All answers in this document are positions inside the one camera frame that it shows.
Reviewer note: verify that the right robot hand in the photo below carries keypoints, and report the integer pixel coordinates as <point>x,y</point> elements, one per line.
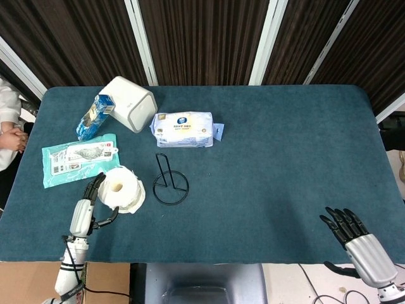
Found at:
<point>370,256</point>

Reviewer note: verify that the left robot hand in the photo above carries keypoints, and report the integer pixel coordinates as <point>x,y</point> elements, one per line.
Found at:
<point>80,218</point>

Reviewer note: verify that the white paper towel roll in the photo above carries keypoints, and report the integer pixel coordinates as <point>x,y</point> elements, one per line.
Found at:
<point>129,190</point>

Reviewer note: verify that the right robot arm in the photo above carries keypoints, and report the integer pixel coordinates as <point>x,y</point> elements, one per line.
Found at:
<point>390,294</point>

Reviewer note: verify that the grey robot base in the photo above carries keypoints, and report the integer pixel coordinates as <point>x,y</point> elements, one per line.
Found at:
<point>205,278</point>

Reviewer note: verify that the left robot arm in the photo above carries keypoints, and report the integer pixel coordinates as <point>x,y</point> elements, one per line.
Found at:
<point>69,272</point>

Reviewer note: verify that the black wire roll holder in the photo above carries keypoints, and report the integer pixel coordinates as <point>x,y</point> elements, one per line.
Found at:
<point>171,203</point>

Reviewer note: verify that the green wet wipes pack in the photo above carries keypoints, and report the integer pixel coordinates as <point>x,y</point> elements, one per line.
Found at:
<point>63,171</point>

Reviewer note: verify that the blue printed tissue package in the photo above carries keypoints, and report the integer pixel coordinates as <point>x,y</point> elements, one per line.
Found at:
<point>91,120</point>

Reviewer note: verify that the black equipment block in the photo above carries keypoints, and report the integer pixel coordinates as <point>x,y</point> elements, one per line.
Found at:
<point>392,133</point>

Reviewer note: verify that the white plastic bin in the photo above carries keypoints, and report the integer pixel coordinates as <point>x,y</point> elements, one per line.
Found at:
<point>133,101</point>

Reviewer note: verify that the white soft tissue pack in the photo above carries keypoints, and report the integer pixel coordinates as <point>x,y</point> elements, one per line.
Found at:
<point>183,133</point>

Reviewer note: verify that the teal table cloth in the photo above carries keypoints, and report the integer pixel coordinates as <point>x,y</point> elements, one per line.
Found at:
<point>253,190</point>

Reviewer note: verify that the person in white shirt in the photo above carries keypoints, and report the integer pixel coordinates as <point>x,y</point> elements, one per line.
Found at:
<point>8,101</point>

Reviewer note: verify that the brown pleated curtain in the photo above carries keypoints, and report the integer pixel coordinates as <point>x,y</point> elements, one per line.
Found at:
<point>205,41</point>

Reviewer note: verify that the white frame post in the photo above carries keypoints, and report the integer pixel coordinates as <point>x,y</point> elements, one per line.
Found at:
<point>140,41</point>
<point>328,41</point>
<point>19,66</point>
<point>264,41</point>
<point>392,109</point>

